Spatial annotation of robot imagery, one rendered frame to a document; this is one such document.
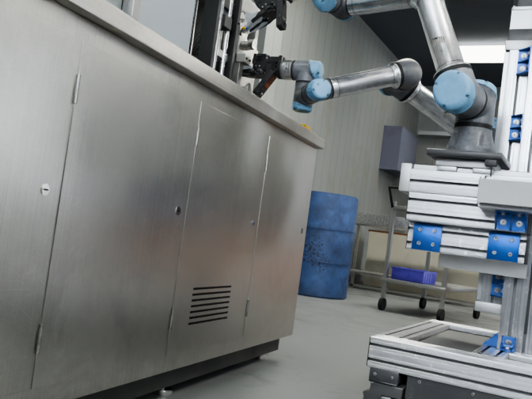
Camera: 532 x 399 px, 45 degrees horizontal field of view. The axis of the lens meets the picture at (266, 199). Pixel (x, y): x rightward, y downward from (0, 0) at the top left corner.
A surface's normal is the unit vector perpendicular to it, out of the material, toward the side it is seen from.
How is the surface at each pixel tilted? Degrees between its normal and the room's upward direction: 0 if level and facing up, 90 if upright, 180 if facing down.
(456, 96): 97
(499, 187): 90
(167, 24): 90
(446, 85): 97
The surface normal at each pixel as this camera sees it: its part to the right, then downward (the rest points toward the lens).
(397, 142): -0.45, -0.11
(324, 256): 0.11, -0.04
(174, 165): 0.92, 0.11
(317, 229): -0.19, -0.07
